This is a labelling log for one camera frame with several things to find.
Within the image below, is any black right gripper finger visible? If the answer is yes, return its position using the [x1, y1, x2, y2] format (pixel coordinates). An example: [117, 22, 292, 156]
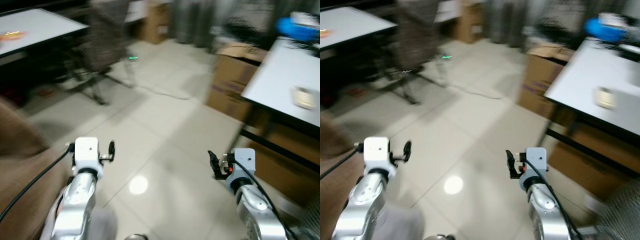
[207, 149, 222, 181]
[504, 149, 519, 180]

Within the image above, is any large plain cardboard box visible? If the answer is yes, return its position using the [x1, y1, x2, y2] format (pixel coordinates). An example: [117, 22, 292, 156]
[547, 121, 640, 202]
[247, 121, 321, 209]

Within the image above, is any open printed cardboard box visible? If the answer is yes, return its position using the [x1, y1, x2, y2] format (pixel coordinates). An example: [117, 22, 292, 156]
[517, 43, 577, 121]
[205, 43, 269, 124]

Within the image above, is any small cream box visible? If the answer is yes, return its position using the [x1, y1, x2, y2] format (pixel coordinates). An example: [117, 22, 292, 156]
[594, 85, 617, 110]
[292, 85, 316, 110]

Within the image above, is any dark patterned office chair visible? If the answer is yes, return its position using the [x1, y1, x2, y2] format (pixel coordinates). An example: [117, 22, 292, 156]
[378, 0, 449, 106]
[64, 0, 137, 106]

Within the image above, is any small brown cardboard box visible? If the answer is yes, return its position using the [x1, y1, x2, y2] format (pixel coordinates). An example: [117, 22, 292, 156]
[139, 0, 172, 45]

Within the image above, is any white table with orange item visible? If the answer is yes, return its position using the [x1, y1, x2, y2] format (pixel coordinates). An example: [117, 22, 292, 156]
[0, 7, 91, 59]
[320, 6, 399, 51]

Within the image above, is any grey curtain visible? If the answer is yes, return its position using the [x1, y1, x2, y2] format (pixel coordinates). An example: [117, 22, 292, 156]
[483, 0, 532, 49]
[170, 0, 223, 49]

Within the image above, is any blue round object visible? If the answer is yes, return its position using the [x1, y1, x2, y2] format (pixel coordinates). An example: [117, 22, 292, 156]
[276, 17, 321, 44]
[584, 17, 627, 44]

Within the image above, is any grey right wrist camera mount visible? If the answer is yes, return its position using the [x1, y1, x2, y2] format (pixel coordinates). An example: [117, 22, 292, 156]
[522, 147, 549, 182]
[230, 147, 256, 182]

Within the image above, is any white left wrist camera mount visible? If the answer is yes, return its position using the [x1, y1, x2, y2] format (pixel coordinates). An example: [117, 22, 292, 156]
[73, 137, 105, 179]
[363, 136, 397, 179]

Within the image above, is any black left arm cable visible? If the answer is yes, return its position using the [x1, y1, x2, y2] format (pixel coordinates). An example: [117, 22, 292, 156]
[320, 143, 365, 181]
[0, 144, 75, 224]

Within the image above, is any thin floor cable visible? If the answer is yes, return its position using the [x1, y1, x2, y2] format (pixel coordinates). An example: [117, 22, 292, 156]
[134, 84, 195, 101]
[446, 81, 507, 100]

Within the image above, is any white table with black frame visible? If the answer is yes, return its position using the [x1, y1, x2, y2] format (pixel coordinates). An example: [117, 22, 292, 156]
[227, 37, 321, 173]
[537, 37, 640, 178]

